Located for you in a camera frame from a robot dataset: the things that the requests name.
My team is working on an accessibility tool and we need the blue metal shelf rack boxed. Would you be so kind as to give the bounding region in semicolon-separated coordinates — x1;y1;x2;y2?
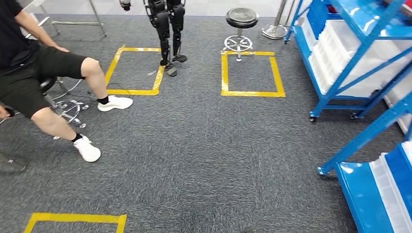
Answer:
317;91;412;233
285;0;412;123

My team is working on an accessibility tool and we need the yellow floor tape square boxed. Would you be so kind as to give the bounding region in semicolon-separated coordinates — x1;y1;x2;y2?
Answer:
104;45;165;96
23;212;127;233

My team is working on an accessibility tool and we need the black mesh device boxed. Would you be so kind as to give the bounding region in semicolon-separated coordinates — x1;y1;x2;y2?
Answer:
120;0;188;77

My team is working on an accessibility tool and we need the black round stool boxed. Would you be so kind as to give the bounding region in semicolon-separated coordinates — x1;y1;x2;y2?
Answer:
223;7;259;62

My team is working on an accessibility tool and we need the blue plastic crate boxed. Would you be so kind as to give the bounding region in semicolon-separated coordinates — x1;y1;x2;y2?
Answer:
384;144;412;226
306;0;330;30

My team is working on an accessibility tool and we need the chrome stool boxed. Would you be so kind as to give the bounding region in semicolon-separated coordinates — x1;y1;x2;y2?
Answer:
0;76;90;140

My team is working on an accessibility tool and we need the person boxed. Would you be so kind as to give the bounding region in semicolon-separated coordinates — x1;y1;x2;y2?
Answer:
0;0;134;163

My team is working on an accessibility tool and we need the chrome stanchion post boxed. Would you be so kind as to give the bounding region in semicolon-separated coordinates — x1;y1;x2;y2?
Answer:
262;0;289;40

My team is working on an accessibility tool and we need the white metal frame table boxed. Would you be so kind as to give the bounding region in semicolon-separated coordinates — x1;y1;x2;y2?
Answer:
19;0;107;40

